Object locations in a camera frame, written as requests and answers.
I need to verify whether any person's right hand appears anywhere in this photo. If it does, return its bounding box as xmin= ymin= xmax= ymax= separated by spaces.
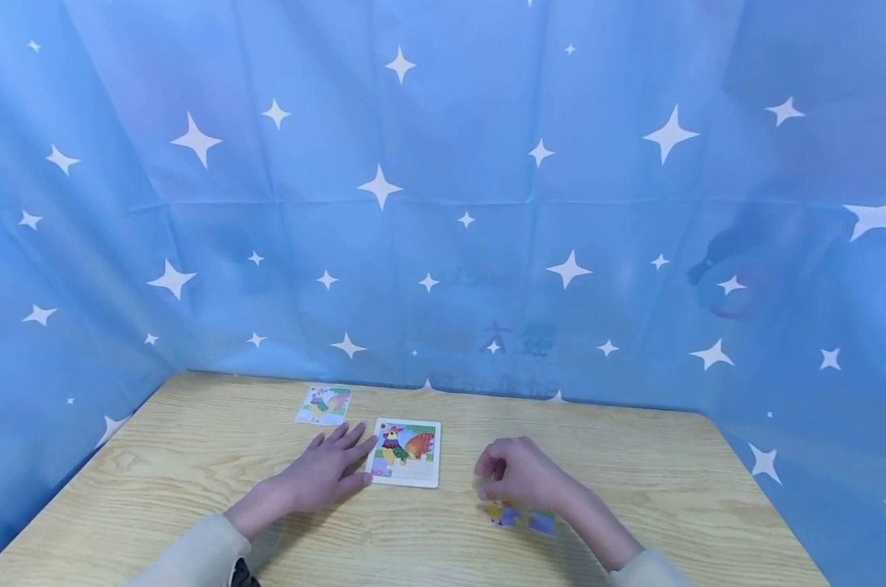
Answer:
xmin=474 ymin=436 xmax=584 ymax=514

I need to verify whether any person's left hand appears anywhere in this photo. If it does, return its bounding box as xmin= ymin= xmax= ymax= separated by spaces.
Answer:
xmin=267 ymin=422 xmax=379 ymax=517

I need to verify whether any white framed puzzle board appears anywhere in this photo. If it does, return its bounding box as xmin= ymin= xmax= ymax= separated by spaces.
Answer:
xmin=364 ymin=417 xmax=443 ymax=490

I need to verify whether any person's right forearm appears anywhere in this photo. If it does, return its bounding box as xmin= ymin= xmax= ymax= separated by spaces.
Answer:
xmin=562 ymin=484 xmax=698 ymax=587

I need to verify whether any person's left forearm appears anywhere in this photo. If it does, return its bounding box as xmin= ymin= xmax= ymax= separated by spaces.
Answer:
xmin=123 ymin=486 xmax=287 ymax=587

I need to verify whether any colourful picture card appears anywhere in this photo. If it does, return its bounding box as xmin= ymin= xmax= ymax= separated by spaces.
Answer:
xmin=294 ymin=385 xmax=355 ymax=427

